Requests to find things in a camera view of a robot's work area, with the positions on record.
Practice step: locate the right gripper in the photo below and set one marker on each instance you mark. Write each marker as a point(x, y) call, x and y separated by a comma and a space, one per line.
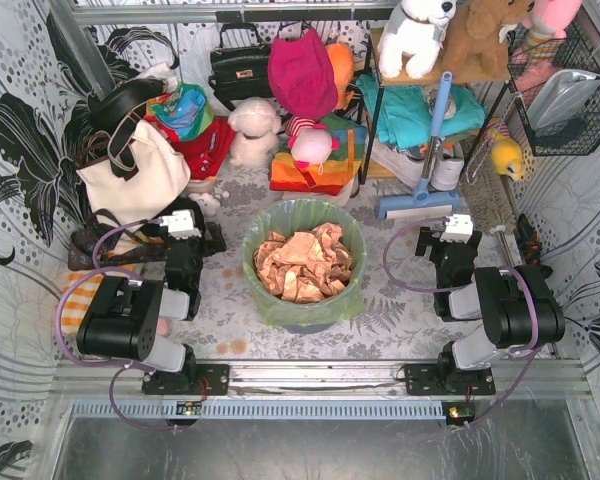
point(426, 242)

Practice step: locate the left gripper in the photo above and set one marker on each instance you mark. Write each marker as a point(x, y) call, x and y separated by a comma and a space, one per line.
point(212, 238)

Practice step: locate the green trash bag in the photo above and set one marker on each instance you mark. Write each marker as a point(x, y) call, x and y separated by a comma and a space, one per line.
point(288, 217)

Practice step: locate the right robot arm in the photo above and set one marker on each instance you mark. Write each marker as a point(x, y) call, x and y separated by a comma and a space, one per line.
point(515, 310)

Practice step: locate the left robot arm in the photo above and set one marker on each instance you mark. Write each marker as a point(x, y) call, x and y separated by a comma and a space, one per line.
point(122, 321)

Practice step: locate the cream tote bag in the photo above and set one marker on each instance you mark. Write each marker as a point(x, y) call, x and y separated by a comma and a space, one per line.
point(159, 176)

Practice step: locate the blue trash bin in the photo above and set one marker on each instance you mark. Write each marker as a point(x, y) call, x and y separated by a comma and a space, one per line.
point(308, 329)

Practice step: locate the magenta hanging bag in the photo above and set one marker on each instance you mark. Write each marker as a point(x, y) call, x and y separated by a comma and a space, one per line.
point(301, 76)

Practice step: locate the blue broom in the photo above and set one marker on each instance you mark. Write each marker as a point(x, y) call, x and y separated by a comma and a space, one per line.
point(421, 204)

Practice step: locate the white sneaker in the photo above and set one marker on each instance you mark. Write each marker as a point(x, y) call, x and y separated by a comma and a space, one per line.
point(447, 167)

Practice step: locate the red cloth in basket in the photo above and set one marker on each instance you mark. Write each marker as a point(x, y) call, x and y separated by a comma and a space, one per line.
point(205, 154)

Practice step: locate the crumpled brown paper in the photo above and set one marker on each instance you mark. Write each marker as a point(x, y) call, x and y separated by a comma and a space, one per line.
point(306, 267)

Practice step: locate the pink glasses case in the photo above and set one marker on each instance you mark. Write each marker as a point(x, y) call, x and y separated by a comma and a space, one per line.
point(163, 327)

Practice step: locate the yellow duck plush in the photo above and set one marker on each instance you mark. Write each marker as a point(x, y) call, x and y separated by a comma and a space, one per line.
point(505, 153)

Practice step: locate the teal folded cloth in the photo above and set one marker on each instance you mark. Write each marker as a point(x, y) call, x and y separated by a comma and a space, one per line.
point(404, 120)

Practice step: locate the white fluffy plush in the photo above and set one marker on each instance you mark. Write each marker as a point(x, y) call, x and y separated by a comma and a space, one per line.
point(256, 124)

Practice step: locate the colourful printed cloth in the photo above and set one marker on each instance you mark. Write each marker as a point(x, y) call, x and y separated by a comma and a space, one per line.
point(182, 115)

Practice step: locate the orange checked cloth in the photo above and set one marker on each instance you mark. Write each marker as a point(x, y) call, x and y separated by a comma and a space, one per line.
point(77, 305)

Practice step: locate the black round hat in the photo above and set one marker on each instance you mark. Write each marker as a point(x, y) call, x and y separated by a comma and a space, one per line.
point(106, 114)

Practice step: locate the black handbag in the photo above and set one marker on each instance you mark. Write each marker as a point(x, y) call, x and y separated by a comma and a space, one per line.
point(240, 73)

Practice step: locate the brown teddy bear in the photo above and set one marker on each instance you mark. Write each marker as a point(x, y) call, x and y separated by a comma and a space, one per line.
point(478, 30)

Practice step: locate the silver foil pouch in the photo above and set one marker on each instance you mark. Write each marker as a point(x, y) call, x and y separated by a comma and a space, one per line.
point(562, 97)

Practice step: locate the orange plush toy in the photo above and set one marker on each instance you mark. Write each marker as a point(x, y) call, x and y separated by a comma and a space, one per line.
point(342, 61)

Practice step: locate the white dog plush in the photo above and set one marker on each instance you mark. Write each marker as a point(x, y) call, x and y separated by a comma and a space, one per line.
point(413, 36)

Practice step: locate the pink plush toy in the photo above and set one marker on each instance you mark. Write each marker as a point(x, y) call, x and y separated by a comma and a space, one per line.
point(548, 20)

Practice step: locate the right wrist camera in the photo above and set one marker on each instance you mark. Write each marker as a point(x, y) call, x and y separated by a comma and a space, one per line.
point(458, 228)

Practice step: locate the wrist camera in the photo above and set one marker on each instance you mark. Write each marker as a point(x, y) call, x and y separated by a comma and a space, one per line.
point(458, 228)
point(180, 224)

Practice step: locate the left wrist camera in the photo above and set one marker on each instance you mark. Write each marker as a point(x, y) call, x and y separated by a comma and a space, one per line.
point(180, 224)

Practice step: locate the dark brown strap bag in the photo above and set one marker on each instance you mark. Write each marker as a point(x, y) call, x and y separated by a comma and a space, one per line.
point(101, 242)

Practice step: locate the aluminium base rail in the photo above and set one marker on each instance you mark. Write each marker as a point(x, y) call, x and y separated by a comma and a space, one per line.
point(310, 389)

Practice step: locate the black wire basket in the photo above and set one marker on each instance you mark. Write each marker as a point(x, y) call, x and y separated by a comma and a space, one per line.
point(531, 68)

